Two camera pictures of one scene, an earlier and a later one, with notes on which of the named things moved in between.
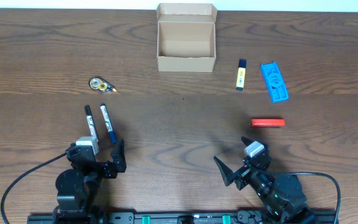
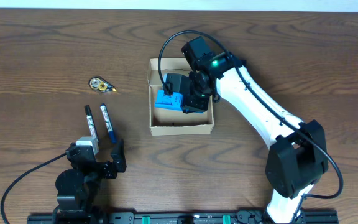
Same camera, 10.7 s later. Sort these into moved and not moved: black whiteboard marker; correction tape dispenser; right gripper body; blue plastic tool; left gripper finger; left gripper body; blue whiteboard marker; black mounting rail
Moved: right gripper body; blue plastic tool
Not moved: black whiteboard marker; black mounting rail; left gripper body; correction tape dispenser; blue whiteboard marker; left gripper finger
